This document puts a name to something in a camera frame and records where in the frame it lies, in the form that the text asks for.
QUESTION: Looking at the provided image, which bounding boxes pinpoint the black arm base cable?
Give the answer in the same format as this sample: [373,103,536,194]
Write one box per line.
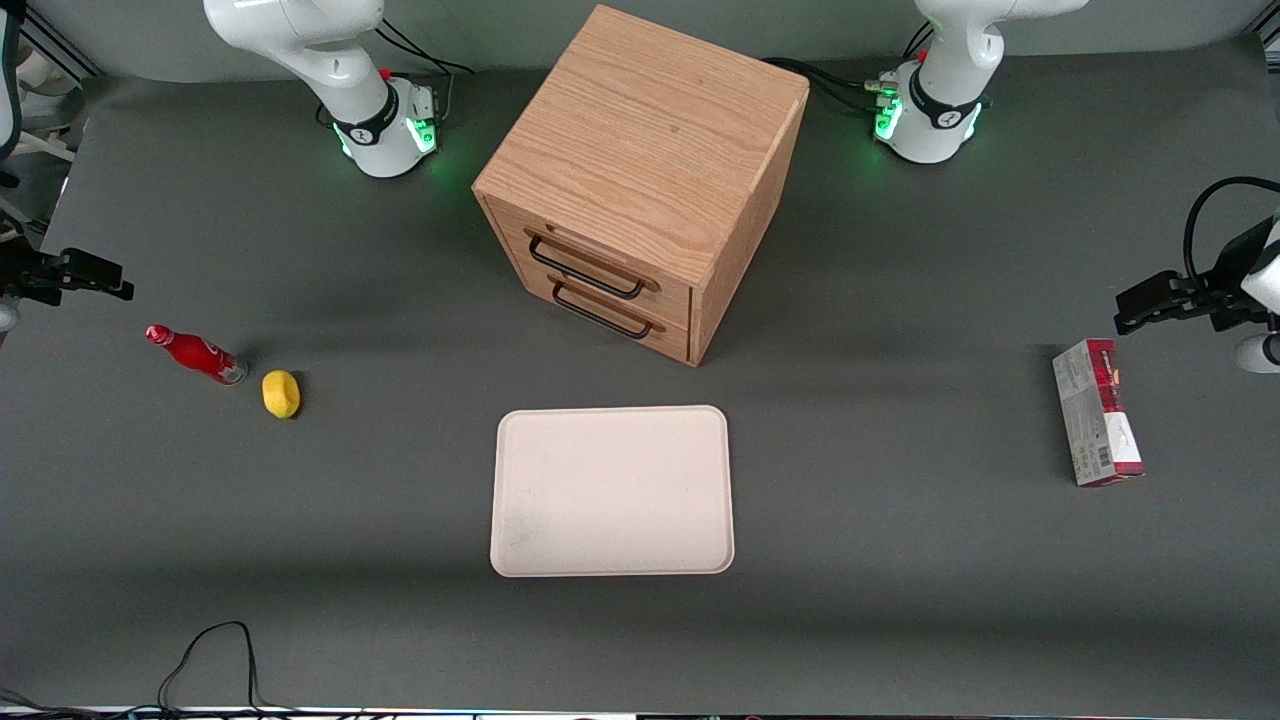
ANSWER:
[374,18,477,111]
[763,20,936,113]

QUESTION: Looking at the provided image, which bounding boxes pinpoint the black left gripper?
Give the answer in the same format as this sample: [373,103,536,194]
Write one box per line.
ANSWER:
[1114,220,1280,337]

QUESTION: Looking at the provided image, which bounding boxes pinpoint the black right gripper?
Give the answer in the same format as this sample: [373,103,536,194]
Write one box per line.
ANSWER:
[0,245,136,307]

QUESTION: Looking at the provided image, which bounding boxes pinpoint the wooden two-drawer cabinet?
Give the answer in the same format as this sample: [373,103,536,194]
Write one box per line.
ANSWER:
[472,4,811,369]

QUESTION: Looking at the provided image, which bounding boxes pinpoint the beige rectangular tray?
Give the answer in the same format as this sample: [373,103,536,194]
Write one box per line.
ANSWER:
[489,404,736,579]

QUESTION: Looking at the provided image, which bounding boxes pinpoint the black cable loop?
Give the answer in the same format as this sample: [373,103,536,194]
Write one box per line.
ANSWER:
[0,620,401,720]

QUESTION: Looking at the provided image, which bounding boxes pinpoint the aluminium frame rail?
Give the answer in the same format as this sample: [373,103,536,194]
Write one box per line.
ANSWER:
[15,8,103,83]

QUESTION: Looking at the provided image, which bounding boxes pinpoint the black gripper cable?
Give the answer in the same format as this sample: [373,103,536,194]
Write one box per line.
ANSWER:
[1182,176,1280,293]

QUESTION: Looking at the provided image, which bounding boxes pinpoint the yellow lemon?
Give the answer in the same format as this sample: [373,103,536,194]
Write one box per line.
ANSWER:
[261,369,302,421]

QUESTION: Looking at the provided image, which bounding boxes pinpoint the black metal drawer handle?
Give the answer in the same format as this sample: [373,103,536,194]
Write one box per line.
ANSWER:
[527,232,647,301]
[550,282,654,341]

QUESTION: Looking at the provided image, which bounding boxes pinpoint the red coke bottle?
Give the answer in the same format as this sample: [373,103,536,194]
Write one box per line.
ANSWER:
[145,323,249,387]

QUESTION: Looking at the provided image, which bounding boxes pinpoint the red and grey carton box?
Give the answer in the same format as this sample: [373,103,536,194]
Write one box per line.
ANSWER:
[1051,338,1147,489]

